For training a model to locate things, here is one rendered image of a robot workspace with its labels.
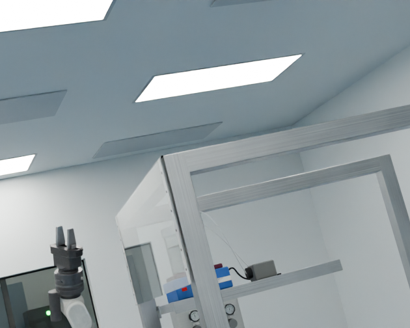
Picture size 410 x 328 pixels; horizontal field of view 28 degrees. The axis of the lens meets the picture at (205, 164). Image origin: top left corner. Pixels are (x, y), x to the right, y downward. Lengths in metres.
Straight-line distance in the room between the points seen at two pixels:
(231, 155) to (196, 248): 0.27
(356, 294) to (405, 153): 1.86
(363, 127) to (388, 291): 5.67
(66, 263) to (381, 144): 5.25
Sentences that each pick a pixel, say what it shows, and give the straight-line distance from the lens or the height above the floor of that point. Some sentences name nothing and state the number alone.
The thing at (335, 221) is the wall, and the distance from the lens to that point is 8.47.
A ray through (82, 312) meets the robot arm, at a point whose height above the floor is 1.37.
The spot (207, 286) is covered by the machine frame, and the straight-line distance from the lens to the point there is 2.12.
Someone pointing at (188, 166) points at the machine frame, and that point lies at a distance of 2.16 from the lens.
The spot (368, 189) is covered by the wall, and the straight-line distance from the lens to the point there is 7.82.
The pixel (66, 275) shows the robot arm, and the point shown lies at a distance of 2.57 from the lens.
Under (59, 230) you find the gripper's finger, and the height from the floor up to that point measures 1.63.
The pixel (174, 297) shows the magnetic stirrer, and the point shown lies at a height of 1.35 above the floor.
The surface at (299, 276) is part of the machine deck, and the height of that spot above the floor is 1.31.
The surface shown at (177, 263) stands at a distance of 2.24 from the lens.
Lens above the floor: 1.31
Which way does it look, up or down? 9 degrees up
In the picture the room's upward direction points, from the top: 15 degrees counter-clockwise
